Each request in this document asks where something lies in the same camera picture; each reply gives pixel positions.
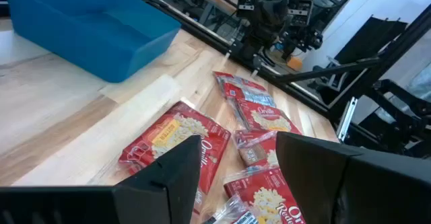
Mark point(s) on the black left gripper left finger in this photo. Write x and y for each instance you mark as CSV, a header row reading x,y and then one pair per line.
x,y
161,190

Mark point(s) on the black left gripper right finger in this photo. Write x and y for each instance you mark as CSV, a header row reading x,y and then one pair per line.
x,y
336,183

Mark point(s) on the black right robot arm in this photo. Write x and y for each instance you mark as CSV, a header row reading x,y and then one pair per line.
x,y
272,15

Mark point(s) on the orange block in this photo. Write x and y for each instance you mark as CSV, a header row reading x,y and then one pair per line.
x,y
294,63

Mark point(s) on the blue plastic basket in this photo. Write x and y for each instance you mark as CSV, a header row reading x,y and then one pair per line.
x,y
94,39

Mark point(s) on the wooden beam bench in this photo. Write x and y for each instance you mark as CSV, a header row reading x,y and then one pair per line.
x,y
219,1

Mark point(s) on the black aluminium table frame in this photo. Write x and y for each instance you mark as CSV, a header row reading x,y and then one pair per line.
x,y
397,45

